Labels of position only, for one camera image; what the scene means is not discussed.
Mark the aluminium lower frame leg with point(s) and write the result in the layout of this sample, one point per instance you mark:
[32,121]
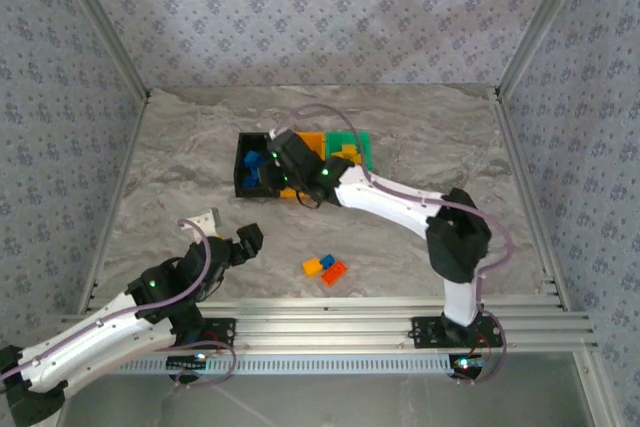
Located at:
[600,399]

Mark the wide aluminium mounting rail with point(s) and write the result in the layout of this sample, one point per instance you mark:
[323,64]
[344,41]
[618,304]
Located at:
[325,327]

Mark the green plastic container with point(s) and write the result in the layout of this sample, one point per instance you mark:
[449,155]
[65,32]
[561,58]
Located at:
[367,147]

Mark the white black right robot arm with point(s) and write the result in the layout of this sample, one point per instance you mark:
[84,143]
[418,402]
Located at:
[385,202]

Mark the grey metal bottom panel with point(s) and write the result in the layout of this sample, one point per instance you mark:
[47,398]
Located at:
[350,402]

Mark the small black controller board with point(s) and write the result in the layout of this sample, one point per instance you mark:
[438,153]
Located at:
[465,364]
[185,362]

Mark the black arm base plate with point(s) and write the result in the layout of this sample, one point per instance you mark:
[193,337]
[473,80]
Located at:
[225,329]
[422,332]

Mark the yellow lego brick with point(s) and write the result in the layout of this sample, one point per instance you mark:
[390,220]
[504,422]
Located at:
[337,153]
[348,148]
[356,158]
[312,266]

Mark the aluminium upright frame post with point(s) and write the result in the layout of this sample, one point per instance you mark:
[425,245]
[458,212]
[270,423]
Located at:
[107,22]
[541,22]

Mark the aluminium table side rail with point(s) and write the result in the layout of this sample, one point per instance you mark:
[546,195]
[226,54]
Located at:
[119,197]
[524,172]

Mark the orange plastic container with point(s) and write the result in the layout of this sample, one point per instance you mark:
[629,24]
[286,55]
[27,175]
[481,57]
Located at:
[315,142]

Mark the orange lego brick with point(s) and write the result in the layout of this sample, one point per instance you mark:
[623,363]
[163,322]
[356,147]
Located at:
[334,272]

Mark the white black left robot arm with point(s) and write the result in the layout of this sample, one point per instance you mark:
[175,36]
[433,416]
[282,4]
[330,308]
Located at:
[90,342]

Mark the black plastic container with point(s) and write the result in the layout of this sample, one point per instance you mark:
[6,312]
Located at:
[240,182]

